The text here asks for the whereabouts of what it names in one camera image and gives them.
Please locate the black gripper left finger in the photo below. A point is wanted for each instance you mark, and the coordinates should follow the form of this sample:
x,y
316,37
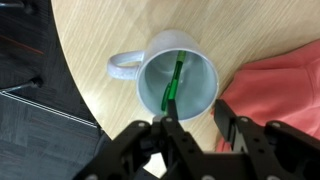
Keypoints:
x,y
173,146

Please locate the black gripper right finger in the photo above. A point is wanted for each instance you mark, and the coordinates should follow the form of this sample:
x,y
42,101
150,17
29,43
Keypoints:
x,y
253,143

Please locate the white ceramic mug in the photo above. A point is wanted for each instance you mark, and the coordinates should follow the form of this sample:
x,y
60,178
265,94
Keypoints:
x,y
200,80

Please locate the green pen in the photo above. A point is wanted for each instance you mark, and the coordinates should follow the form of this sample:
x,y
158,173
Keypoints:
x,y
176,73

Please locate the orange cloth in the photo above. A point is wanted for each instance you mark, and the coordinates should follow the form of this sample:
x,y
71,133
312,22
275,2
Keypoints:
x,y
276,93

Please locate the office chair star base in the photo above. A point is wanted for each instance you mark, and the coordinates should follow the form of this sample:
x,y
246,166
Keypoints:
x,y
35,82

